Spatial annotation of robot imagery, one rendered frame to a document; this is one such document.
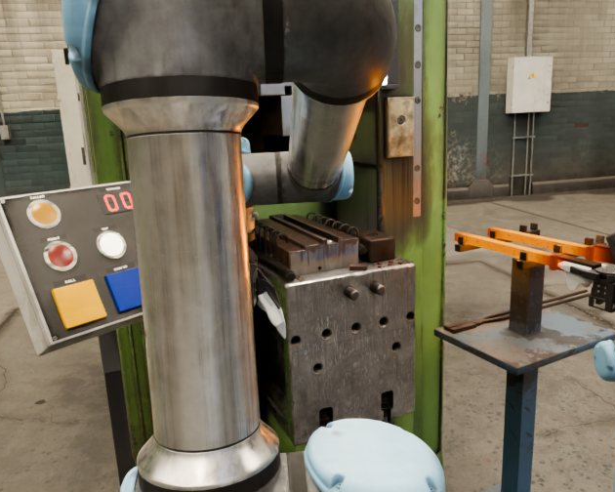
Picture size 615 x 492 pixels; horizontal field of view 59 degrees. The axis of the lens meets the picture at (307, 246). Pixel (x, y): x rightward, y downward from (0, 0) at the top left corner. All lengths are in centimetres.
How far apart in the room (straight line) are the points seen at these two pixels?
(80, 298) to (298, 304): 54
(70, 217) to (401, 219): 98
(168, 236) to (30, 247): 69
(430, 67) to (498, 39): 676
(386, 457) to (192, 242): 24
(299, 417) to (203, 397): 108
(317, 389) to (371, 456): 101
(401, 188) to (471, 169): 665
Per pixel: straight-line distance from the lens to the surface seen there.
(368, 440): 50
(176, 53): 39
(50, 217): 111
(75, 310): 105
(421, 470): 48
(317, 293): 138
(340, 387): 151
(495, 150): 847
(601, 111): 945
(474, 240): 153
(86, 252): 110
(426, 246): 178
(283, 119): 135
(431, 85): 174
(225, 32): 40
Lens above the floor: 132
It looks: 14 degrees down
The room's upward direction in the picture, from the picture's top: 2 degrees counter-clockwise
